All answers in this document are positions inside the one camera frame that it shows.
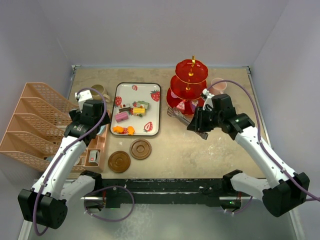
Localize brown wooden coaster left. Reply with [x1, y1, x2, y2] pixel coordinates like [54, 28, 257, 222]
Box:
[108, 151, 131, 173]

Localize purple cake slice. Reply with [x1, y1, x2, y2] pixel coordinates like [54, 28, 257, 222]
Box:
[176, 100, 186, 113]

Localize beige ceramic mug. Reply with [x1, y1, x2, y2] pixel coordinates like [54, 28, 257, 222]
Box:
[90, 84, 111, 103]

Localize pink mug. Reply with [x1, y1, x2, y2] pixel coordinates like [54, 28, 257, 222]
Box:
[209, 77, 227, 95]

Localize orange fish cake left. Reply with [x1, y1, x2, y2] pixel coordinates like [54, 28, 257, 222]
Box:
[112, 126, 125, 134]

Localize pink desk organizer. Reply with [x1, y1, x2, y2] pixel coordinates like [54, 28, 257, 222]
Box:
[0, 82, 112, 173]

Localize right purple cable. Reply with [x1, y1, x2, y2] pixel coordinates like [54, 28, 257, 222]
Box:
[206, 79, 320, 215]

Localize small grey box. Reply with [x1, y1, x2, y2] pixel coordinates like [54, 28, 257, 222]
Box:
[88, 149, 100, 164]

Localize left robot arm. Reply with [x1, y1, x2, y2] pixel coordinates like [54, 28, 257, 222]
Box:
[17, 87, 111, 229]

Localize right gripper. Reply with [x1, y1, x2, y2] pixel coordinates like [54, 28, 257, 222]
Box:
[187, 106, 223, 132]

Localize brown wooden coaster right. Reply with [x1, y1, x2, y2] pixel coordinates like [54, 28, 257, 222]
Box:
[129, 138, 152, 160]

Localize black base frame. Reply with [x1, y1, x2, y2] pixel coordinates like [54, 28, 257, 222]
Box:
[82, 171, 253, 210]

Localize salmon pink cake slice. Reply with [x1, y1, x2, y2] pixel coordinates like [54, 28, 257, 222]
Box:
[170, 91, 178, 100]

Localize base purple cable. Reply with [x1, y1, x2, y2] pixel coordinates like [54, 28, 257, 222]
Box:
[83, 184, 136, 223]

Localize orange fish cake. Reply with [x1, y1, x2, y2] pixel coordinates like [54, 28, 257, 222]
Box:
[112, 126, 125, 134]
[123, 126, 135, 136]

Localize white strawberry tray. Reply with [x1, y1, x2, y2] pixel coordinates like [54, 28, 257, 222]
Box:
[110, 82, 162, 137]

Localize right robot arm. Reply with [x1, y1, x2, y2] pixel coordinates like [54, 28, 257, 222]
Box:
[187, 89, 310, 217]

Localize orange fish cake right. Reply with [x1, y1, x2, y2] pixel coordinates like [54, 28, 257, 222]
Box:
[123, 126, 135, 136]

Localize brown wooden coaster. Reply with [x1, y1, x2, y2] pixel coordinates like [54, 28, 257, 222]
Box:
[129, 138, 152, 160]
[108, 151, 131, 173]

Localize yellow cake slice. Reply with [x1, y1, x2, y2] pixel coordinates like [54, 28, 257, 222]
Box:
[131, 107, 146, 117]

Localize chocolate cake slice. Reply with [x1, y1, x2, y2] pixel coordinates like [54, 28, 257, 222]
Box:
[118, 103, 131, 113]

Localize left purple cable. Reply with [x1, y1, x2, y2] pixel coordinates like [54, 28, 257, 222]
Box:
[32, 87, 108, 237]

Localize red three-tier cake stand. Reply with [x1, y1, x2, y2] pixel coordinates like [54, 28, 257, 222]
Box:
[166, 56, 208, 116]

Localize metal tongs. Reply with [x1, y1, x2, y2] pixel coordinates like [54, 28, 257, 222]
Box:
[167, 106, 209, 140]

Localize green cake slice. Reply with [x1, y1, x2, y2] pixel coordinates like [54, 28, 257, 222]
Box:
[136, 101, 150, 110]

